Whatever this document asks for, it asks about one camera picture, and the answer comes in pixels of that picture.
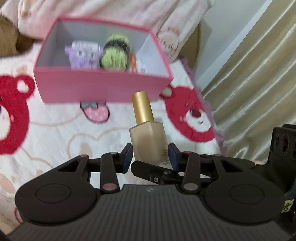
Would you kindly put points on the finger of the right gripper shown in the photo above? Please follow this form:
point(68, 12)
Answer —
point(155, 174)

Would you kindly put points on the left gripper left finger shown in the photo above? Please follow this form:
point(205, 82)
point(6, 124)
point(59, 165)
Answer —
point(108, 166)

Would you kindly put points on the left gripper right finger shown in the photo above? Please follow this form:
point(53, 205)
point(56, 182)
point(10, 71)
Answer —
point(190, 164)

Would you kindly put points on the beige foundation bottle gold cap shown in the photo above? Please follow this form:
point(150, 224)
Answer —
point(148, 137)

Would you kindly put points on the orange white floss pack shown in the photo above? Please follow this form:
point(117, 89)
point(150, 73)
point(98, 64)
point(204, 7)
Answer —
point(136, 64)

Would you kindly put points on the green yarn ball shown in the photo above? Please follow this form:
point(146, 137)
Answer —
point(115, 53)

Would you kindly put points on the purple plush toy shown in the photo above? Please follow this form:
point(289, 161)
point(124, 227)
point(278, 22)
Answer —
point(84, 54)

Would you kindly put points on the golden satin curtain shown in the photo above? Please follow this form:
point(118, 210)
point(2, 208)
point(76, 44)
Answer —
point(255, 89)

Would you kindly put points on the red bear print blanket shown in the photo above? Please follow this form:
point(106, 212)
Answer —
point(59, 132)

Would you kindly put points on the pink cardboard box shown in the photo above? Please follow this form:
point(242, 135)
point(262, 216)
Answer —
point(57, 82)

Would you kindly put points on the pink checkered pillow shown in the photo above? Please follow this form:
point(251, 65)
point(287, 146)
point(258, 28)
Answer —
point(173, 22)

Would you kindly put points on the brown pillow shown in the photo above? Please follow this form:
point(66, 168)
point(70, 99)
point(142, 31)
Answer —
point(11, 41)

